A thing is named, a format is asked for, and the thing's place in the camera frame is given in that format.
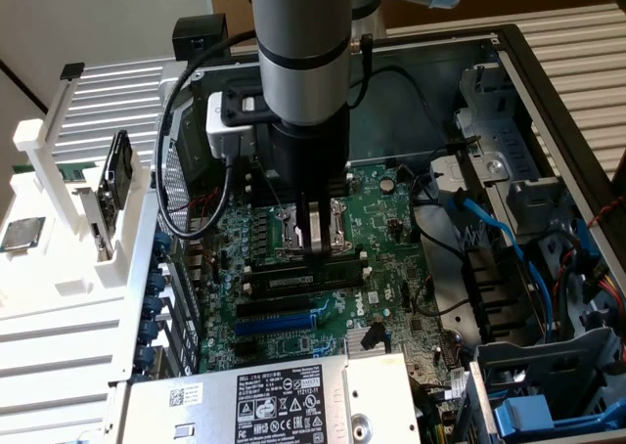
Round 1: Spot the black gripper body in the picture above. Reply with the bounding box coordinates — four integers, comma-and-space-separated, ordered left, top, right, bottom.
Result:
266, 106, 351, 203

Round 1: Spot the green RAM stick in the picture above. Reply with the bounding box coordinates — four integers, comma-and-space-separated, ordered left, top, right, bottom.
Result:
248, 261, 367, 300
10, 163, 102, 182

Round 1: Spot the CPU socket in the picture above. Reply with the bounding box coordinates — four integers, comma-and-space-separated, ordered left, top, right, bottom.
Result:
276, 197, 353, 260

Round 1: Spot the green motherboard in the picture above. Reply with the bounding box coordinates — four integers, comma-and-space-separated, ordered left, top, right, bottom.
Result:
195, 162, 470, 391

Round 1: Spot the black expansion slot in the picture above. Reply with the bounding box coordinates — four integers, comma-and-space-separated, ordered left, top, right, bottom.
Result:
236, 294, 312, 319

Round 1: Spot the blue expansion slot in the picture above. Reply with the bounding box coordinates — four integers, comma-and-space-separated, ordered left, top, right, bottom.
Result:
233, 311, 318, 337

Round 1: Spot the open PC case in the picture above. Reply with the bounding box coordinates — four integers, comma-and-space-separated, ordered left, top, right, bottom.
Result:
116, 22, 626, 444

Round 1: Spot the black box device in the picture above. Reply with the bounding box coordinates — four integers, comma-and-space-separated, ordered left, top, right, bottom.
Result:
172, 14, 229, 63

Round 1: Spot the green graphics card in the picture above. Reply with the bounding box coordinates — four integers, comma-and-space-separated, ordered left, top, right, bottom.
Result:
90, 129, 136, 263

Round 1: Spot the metal disk bay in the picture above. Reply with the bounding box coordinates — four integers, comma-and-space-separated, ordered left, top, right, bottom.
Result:
454, 65, 568, 230

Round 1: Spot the silver power supply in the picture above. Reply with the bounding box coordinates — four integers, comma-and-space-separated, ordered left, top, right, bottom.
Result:
116, 351, 422, 444

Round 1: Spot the white parts rack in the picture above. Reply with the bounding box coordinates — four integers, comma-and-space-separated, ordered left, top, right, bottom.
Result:
0, 62, 158, 318

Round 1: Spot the silver CPU chip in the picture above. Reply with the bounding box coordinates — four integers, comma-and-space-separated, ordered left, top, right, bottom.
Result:
0, 216, 48, 255

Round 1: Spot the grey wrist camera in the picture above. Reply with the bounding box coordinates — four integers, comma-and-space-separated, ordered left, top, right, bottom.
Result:
204, 90, 259, 160

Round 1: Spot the black camera cable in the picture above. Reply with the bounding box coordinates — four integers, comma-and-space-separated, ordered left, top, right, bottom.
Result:
153, 29, 260, 243

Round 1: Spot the blue data wire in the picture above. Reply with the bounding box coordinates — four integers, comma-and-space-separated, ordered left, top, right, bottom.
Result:
452, 189, 563, 337

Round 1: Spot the blue drive bay bracket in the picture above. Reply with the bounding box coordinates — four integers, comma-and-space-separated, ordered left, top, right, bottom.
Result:
492, 393, 626, 439

